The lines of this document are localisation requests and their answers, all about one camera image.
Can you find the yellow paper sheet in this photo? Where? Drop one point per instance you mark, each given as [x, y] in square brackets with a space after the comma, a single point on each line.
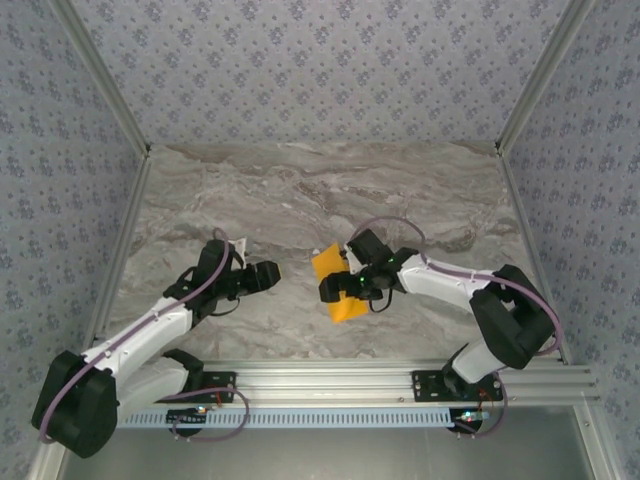
[350, 310]

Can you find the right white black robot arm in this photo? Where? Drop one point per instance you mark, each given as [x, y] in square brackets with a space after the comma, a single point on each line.
[440, 285]

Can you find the small controller circuit board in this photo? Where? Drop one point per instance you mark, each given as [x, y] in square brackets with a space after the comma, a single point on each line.
[470, 416]
[187, 416]

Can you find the grey metal tray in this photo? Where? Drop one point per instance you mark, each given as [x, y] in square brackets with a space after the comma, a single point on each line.
[325, 455]

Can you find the aluminium frame cross beam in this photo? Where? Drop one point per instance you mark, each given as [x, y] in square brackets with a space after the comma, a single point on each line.
[325, 385]

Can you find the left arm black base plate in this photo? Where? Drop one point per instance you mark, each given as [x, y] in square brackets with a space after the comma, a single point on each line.
[227, 387]

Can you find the aluminium table side rail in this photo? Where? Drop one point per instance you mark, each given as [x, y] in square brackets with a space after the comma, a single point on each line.
[120, 250]
[523, 225]

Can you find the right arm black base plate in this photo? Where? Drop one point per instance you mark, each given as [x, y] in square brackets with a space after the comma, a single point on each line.
[425, 387]

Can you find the aluminium frame corner post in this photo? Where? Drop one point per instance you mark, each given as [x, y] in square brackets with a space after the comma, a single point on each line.
[106, 75]
[540, 75]

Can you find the aluminium tray side rail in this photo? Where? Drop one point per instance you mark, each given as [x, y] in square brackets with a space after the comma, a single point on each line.
[598, 445]
[47, 470]

